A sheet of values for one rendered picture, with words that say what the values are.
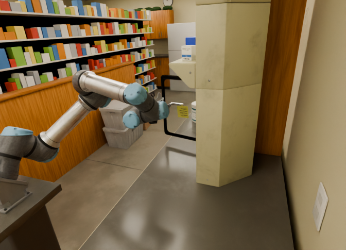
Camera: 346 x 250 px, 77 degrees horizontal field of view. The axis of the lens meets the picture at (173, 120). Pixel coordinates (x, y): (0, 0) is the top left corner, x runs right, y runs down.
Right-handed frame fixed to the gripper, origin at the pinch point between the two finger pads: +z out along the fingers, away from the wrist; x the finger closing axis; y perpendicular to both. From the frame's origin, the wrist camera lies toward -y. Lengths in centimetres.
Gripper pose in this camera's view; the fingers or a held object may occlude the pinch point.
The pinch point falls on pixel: (155, 100)
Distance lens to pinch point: 124.3
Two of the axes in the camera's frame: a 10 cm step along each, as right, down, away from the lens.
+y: -1.8, -9.1, -3.6
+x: -9.6, 0.8, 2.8
